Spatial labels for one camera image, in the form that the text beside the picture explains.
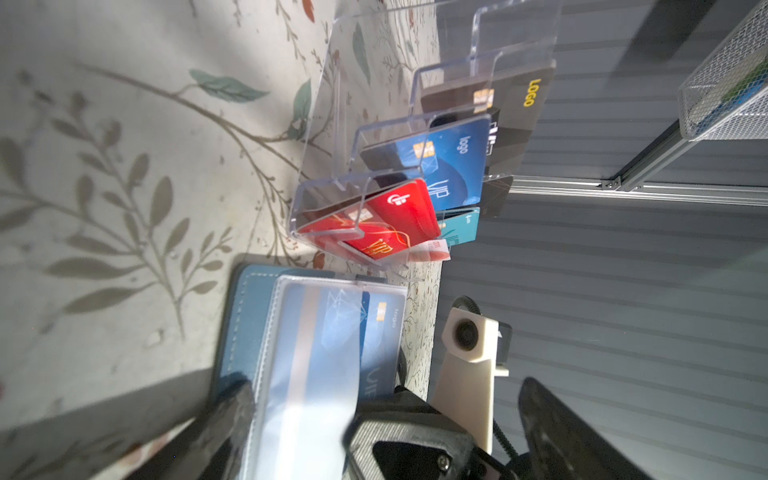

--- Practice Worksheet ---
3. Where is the black VIP card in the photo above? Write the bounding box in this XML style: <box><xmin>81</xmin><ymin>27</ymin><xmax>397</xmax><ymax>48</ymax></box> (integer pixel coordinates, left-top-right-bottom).
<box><xmin>420</xmin><ymin>59</ymin><xmax>556</xmax><ymax>177</ymax></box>

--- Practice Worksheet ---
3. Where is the pink white circle card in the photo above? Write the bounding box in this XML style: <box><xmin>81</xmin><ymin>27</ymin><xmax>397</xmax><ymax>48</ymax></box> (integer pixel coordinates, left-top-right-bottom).
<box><xmin>408</xmin><ymin>239</ymin><xmax>451</xmax><ymax>262</ymax></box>

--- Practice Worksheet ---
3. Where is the teal VIP card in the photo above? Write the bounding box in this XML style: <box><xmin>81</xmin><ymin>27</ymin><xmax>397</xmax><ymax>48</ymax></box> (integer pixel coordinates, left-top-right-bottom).
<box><xmin>437</xmin><ymin>206</ymin><xmax>480</xmax><ymax>247</ymax></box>

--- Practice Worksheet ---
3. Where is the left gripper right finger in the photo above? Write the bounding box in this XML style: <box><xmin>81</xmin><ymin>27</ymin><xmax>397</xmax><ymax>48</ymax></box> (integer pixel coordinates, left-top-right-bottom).
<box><xmin>518</xmin><ymin>377</ymin><xmax>651</xmax><ymax>480</ymax></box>

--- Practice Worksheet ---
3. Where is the black plain card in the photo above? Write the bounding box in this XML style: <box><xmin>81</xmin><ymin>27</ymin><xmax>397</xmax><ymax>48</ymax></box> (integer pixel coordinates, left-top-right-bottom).
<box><xmin>479</xmin><ymin>175</ymin><xmax>514</xmax><ymax>219</ymax></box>

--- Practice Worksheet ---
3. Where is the white wire mesh basket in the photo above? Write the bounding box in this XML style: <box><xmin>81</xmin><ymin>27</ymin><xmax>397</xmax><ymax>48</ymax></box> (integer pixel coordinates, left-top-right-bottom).
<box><xmin>678</xmin><ymin>1</ymin><xmax>767</xmax><ymax>142</ymax></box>

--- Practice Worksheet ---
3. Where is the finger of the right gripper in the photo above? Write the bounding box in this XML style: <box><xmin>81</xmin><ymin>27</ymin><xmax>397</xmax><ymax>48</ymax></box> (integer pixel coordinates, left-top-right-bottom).
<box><xmin>342</xmin><ymin>389</ymin><xmax>498</xmax><ymax>479</ymax></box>

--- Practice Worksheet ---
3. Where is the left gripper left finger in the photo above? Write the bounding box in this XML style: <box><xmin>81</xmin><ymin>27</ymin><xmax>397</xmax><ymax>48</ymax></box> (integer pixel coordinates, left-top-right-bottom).
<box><xmin>129</xmin><ymin>380</ymin><xmax>255</xmax><ymax>480</ymax></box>

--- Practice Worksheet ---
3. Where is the blue VIP card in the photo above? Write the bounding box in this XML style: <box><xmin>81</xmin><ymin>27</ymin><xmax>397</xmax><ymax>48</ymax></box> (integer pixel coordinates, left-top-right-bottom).
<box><xmin>359</xmin><ymin>114</ymin><xmax>491</xmax><ymax>212</ymax></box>

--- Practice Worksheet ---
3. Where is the red VIP card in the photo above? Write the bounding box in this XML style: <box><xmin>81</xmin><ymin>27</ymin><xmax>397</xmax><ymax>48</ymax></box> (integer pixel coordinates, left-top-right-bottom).
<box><xmin>297</xmin><ymin>178</ymin><xmax>441</xmax><ymax>262</ymax></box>

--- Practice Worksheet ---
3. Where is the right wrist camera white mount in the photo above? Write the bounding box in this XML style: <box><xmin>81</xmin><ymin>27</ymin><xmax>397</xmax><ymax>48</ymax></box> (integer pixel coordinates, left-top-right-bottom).
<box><xmin>429</xmin><ymin>296</ymin><xmax>513</xmax><ymax>454</ymax></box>

